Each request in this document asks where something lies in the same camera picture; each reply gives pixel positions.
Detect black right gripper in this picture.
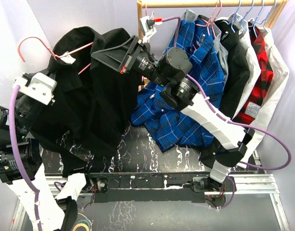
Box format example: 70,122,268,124
91,37,169,90

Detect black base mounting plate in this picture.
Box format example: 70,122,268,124
85,172,236,203

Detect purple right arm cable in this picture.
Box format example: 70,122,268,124
160,15,292,209

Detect blue plaid shirt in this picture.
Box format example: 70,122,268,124
131,18,225,151

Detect red black plaid shirt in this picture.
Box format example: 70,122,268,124
233,23,274,125

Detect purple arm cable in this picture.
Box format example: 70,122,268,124
8,84,69,231
160,15,292,209

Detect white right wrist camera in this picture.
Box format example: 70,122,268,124
139,16,162,43

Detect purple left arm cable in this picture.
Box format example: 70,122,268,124
8,84,69,231

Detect blue wire hanger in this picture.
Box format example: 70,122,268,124
242,0,258,37
255,0,278,33
221,0,242,33

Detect black hanging shirt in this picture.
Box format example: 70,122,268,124
215,20,250,119

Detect white grey hanging shirt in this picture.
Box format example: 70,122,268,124
232,14,261,119

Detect coiled cables on floor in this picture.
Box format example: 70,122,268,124
73,216,94,231

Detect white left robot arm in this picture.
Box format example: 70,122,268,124
0,107,93,231

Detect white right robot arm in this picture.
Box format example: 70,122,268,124
91,36,255,191

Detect pink hanger holding blue shirt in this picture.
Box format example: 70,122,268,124
196,0,222,37

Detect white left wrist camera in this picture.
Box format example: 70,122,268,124
12,72,57,105

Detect wooden clothes rack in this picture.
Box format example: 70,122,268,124
136,0,289,91

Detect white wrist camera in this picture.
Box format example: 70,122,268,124
139,16,162,43
12,72,57,105

